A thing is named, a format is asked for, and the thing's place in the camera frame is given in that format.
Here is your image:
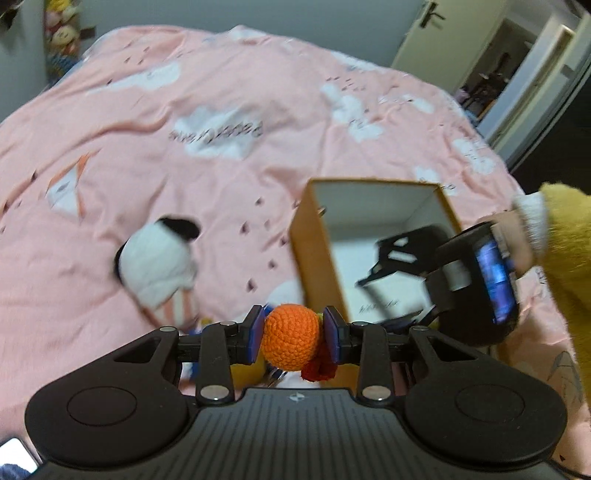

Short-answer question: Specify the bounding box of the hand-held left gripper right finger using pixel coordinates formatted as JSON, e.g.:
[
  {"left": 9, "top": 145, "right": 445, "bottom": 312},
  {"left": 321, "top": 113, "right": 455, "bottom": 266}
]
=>
[{"left": 322, "top": 305, "right": 485, "bottom": 403}]

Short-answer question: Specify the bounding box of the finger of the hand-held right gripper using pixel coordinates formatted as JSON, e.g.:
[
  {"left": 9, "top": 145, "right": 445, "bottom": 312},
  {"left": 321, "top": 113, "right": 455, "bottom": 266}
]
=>
[
  {"left": 355, "top": 262, "right": 430, "bottom": 289},
  {"left": 375, "top": 225, "right": 448, "bottom": 269}
]

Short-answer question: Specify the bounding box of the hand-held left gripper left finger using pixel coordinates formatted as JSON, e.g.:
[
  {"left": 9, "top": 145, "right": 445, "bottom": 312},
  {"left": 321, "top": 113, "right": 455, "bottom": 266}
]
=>
[{"left": 113, "top": 305, "right": 267, "bottom": 408}]

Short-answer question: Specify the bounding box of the orange crochet ball toy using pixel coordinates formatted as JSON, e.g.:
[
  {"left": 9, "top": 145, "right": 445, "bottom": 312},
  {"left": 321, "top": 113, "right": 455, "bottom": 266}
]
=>
[{"left": 262, "top": 304, "right": 339, "bottom": 383}]

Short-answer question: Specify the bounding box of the cardboard box with white inside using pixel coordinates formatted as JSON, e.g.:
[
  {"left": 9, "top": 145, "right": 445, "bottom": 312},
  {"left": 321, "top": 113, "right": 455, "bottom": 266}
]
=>
[{"left": 289, "top": 179, "right": 462, "bottom": 330}]

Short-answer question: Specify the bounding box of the person's right hand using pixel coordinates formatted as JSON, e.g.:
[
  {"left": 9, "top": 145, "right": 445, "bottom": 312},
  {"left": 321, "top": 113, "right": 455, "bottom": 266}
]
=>
[{"left": 496, "top": 209, "right": 541, "bottom": 278}]

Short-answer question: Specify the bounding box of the yellow soft toy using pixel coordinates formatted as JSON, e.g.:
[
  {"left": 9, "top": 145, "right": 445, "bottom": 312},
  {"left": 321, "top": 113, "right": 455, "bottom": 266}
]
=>
[{"left": 230, "top": 357, "right": 269, "bottom": 391}]

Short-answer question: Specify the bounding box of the white and black plush toy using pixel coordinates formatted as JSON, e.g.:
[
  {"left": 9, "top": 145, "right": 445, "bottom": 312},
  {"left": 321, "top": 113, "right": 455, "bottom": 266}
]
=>
[{"left": 113, "top": 216, "right": 203, "bottom": 328}]

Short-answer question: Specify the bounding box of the pink printed blanket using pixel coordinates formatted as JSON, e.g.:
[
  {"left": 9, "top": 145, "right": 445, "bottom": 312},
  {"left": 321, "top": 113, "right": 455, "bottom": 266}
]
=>
[{"left": 0, "top": 25, "right": 591, "bottom": 462}]

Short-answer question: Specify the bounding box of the grey room door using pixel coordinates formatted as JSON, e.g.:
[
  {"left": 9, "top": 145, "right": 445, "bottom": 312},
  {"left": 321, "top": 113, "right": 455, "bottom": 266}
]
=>
[{"left": 390, "top": 0, "right": 509, "bottom": 93}]

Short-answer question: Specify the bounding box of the white smartphone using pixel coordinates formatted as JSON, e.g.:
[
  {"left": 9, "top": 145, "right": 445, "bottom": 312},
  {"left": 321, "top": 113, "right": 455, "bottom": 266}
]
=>
[{"left": 0, "top": 436, "right": 38, "bottom": 477}]

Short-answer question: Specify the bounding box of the hanging row of plush toys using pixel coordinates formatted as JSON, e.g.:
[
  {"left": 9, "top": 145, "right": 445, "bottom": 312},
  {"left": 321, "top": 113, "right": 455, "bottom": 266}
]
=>
[{"left": 42, "top": 0, "right": 95, "bottom": 86}]

